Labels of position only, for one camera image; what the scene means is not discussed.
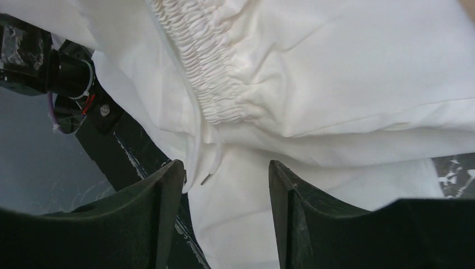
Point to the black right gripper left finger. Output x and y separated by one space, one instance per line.
132 228

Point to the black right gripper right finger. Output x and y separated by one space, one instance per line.
316 230

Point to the white shorts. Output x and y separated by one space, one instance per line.
357 97

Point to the beige shorts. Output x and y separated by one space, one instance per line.
469 7

